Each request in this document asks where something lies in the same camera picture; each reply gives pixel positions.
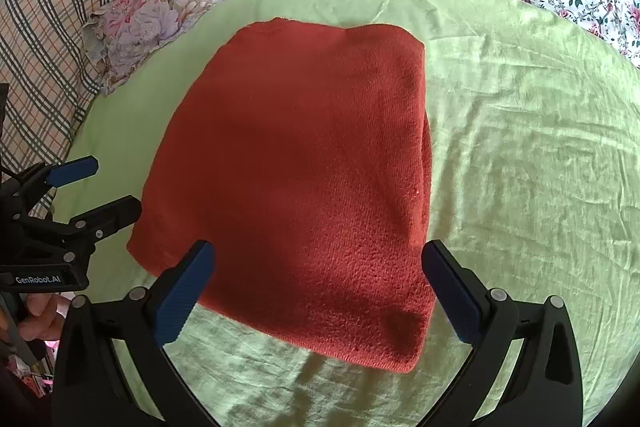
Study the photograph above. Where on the pink purple floral pillow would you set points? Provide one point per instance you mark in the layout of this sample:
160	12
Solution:
150	12

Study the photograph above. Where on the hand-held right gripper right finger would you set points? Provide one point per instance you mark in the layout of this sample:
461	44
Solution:
455	292

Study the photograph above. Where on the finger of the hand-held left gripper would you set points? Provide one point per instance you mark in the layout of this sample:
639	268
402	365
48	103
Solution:
112	217
75	171

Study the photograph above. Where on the light green bed sheet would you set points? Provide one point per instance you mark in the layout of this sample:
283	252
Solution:
525	182

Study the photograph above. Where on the plaid checked cloth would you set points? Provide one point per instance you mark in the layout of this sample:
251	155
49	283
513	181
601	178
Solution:
60	7

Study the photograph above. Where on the rust red knit sweater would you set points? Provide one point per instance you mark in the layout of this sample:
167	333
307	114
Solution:
300	182

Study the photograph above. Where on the person's left hand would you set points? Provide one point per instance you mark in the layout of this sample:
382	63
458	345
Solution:
42	317

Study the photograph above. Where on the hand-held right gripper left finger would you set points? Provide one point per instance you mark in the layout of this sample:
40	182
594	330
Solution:
182	297

